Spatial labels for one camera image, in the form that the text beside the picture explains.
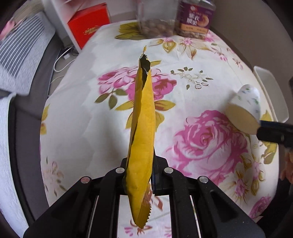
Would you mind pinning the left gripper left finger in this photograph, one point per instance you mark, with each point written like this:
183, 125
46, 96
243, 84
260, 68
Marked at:
90, 208

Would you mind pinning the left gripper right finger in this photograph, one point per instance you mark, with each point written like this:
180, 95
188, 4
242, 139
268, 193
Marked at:
198, 208

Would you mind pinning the floral paper cup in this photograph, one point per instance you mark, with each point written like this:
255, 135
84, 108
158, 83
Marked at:
244, 109

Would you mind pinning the yellow snack wrapper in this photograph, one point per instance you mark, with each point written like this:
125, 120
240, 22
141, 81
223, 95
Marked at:
139, 163

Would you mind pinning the white trash bin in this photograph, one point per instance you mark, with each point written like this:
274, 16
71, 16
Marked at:
272, 93

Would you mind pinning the floral tablecloth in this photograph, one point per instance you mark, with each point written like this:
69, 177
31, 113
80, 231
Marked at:
85, 126

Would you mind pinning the grey sofa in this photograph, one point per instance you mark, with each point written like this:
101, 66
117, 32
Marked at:
24, 124

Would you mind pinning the purple label cashew jar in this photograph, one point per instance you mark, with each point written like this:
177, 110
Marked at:
194, 18

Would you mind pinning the clear jar with nuts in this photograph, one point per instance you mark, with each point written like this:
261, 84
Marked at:
156, 18

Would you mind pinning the grey striped sofa cover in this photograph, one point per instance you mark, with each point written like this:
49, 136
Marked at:
22, 51

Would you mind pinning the red gift box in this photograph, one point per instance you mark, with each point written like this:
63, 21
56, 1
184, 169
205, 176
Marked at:
86, 22

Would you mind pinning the white bookshelf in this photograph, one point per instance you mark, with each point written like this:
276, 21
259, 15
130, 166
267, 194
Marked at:
60, 12

